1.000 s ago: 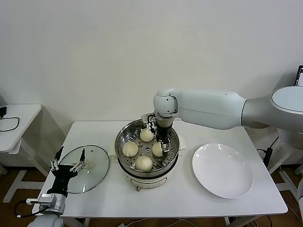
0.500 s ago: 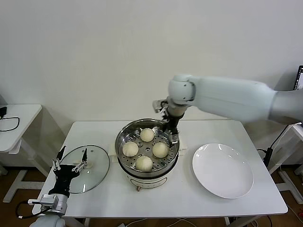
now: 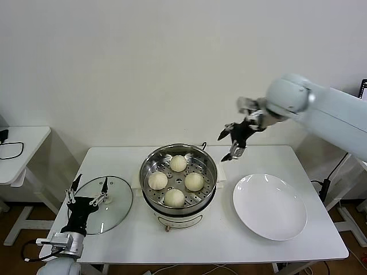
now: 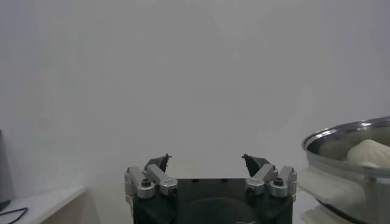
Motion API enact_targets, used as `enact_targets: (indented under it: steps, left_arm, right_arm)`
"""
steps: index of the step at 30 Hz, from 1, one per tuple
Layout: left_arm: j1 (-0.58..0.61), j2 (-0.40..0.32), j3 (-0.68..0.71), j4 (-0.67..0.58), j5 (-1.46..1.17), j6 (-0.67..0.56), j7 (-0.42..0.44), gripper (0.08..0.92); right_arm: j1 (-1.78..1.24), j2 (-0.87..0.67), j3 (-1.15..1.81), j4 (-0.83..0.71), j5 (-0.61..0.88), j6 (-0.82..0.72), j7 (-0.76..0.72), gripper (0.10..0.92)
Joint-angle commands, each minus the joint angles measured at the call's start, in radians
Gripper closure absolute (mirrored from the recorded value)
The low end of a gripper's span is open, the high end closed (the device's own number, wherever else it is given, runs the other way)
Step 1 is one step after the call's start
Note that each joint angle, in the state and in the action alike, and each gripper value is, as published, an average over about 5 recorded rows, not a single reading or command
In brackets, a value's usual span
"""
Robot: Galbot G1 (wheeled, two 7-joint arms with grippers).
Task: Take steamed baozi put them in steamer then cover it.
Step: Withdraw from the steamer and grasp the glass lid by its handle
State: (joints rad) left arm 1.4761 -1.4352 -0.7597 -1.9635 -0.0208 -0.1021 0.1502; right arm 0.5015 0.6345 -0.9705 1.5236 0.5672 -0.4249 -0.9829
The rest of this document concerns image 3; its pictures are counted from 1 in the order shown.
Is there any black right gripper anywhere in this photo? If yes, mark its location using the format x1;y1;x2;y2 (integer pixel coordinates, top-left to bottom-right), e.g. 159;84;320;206
217;119;263;163

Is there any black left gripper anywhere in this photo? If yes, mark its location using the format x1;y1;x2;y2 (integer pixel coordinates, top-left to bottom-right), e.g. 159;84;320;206
60;173;111;233

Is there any round glass pot lid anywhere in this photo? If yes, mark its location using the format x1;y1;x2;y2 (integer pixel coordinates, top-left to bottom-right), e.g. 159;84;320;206
67;176;134;235

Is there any white steamed baozi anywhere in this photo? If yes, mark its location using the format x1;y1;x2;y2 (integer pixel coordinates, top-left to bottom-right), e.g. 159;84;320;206
148;171;169;191
183;172;205;192
163;188;185;208
169;154;188;172

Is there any stainless steel steamer basket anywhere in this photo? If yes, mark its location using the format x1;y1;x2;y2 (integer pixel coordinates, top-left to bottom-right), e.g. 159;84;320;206
139;144;218;214

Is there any white side desk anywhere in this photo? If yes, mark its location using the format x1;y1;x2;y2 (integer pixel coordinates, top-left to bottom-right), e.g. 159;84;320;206
0;125;63;247

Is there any white round plate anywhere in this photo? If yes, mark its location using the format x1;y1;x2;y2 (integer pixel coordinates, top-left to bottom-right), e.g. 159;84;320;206
232;172;308;241

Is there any white electric cooker pot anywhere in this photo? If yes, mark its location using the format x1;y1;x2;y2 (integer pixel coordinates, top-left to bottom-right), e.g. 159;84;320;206
131;163;227;232

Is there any white desk with laptop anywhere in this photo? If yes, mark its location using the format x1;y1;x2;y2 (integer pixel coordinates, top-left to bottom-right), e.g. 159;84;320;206
326;153;367;247

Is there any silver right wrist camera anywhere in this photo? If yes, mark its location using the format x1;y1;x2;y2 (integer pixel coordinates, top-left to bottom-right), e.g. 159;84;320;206
236;96;264;121

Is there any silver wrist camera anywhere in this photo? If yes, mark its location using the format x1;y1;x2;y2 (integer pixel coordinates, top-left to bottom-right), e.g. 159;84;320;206
51;232;72;250
236;96;264;121

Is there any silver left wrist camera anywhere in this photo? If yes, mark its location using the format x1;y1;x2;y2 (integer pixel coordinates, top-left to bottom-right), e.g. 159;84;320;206
51;232;72;250

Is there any black looped cable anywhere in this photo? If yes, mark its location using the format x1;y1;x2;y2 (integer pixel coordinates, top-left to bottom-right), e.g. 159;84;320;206
0;142;25;160

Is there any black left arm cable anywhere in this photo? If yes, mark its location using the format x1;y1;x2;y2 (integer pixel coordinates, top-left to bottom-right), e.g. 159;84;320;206
21;240;61;263

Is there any white laptop cable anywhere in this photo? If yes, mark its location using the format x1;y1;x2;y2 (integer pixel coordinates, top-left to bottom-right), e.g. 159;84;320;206
329;154;349;180

